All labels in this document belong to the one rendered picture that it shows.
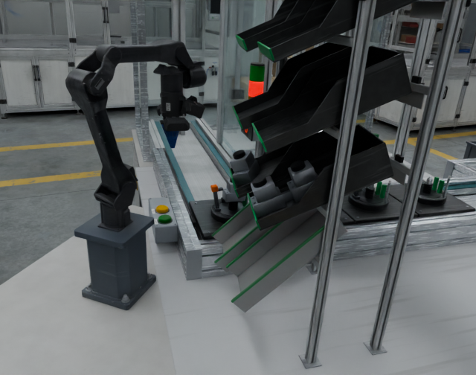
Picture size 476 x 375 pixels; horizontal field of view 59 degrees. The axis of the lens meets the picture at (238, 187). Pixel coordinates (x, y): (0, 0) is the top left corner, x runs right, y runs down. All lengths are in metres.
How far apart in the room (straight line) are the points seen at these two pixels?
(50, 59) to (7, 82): 0.63
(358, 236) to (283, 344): 0.49
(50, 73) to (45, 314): 5.41
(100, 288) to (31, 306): 0.18
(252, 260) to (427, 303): 0.54
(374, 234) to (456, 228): 0.33
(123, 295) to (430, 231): 1.00
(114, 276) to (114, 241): 0.11
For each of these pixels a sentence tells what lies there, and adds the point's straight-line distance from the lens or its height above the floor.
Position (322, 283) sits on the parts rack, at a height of 1.08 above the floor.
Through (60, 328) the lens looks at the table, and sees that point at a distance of 1.15.
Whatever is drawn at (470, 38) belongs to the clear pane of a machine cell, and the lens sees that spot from 6.83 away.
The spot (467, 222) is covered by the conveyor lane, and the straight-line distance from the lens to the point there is 1.65.
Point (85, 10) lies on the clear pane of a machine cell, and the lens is 6.39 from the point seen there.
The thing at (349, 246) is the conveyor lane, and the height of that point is 0.91.
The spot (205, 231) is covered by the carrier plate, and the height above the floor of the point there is 0.97.
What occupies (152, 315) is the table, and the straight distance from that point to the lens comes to 1.14.
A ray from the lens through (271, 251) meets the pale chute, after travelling 1.00.
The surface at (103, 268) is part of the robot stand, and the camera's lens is 1.14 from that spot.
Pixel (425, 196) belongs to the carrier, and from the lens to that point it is 1.67.
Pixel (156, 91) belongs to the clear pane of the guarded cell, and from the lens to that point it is 2.55.
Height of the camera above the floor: 1.60
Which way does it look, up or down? 24 degrees down
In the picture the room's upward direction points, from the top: 3 degrees clockwise
